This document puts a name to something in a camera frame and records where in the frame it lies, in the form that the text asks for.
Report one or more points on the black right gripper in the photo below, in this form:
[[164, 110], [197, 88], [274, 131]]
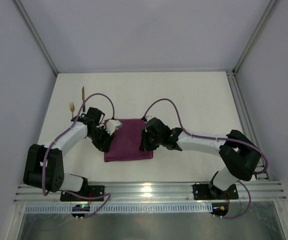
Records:
[[146, 141]]

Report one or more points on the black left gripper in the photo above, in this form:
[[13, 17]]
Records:
[[105, 144]]

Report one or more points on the purple cloth napkin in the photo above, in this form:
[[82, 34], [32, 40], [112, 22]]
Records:
[[126, 144]]

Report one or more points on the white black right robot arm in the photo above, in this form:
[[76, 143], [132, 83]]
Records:
[[238, 153]]

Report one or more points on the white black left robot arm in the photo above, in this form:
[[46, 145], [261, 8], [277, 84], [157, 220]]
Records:
[[44, 168]]

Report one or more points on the left controller board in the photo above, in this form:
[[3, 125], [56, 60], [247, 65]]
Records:
[[79, 211]]

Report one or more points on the controller board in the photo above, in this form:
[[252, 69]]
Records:
[[219, 211], [79, 211]]

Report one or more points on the right controller board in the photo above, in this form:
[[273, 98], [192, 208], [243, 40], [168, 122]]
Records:
[[219, 211]]

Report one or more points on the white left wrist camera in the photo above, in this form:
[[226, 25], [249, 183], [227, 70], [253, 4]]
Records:
[[112, 125]]

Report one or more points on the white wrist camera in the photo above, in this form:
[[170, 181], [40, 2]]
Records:
[[112, 125], [146, 118]]

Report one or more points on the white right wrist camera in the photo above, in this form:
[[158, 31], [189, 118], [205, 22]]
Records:
[[146, 118]]

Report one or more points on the gold fork black handle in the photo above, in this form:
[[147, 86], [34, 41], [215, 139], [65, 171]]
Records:
[[72, 108]]

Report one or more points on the gold knife black handle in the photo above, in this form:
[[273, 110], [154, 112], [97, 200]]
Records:
[[83, 99]]

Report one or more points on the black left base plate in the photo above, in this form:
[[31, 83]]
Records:
[[92, 191]]

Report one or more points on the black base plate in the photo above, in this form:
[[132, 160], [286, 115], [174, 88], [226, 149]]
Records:
[[206, 191], [92, 191]]

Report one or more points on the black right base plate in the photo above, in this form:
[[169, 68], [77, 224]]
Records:
[[206, 191]]

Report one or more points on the slotted grey cable duct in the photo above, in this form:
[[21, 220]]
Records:
[[123, 208]]

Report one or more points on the aluminium right side rail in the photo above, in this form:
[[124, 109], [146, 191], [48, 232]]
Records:
[[241, 108]]

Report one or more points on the aluminium rail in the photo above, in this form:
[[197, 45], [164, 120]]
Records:
[[241, 108], [162, 192]]

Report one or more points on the aluminium front rail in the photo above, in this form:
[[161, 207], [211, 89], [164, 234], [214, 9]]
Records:
[[162, 192]]

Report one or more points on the left corner frame post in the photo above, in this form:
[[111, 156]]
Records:
[[35, 35]]

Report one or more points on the corner frame post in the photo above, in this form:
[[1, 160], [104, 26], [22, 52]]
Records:
[[256, 33], [35, 35]]

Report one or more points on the right corner frame post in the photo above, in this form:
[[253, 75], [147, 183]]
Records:
[[256, 33]]

